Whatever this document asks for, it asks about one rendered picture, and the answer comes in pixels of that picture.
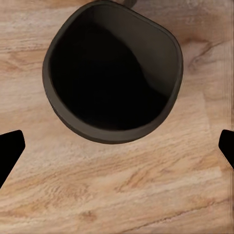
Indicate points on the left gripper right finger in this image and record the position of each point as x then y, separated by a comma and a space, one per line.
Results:
226, 145

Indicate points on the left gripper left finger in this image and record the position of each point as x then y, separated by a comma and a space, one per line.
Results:
12, 145

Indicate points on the cauldron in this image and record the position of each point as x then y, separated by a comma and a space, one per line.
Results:
111, 75

